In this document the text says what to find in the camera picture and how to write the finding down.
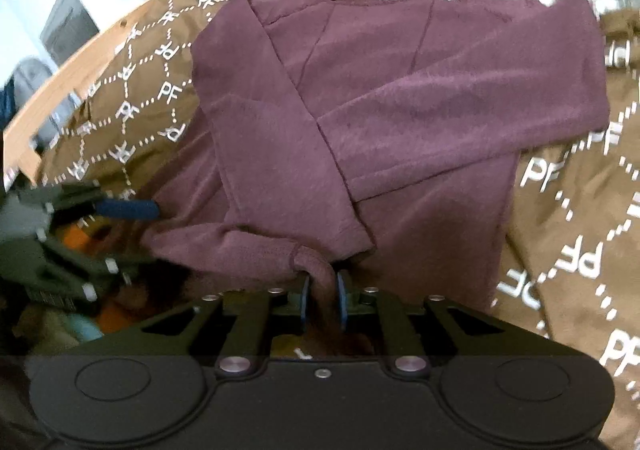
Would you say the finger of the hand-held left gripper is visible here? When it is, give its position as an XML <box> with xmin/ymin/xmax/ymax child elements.
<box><xmin>47</xmin><ymin>182</ymin><xmax>161</xmax><ymax>221</ymax></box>
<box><xmin>40</xmin><ymin>230</ymin><xmax>156</xmax><ymax>303</ymax></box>

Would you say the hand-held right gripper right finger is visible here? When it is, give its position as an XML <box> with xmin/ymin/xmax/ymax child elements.
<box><xmin>334</xmin><ymin>270</ymin><xmax>546</xmax><ymax>376</ymax></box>

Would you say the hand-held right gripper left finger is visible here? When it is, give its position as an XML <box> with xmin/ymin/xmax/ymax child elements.
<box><xmin>100</xmin><ymin>275</ymin><xmax>314</xmax><ymax>376</ymax></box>

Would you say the maroon long-sleeve sweater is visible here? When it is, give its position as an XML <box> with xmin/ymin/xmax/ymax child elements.
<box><xmin>142</xmin><ymin>0</ymin><xmax>613</xmax><ymax>331</ymax></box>

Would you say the brown orange printed blanket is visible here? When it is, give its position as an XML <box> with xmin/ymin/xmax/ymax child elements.
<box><xmin>15</xmin><ymin>0</ymin><xmax>640</xmax><ymax>450</ymax></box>

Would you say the wooden bed frame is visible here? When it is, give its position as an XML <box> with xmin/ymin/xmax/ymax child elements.
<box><xmin>0</xmin><ymin>0</ymin><xmax>640</xmax><ymax>191</ymax></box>

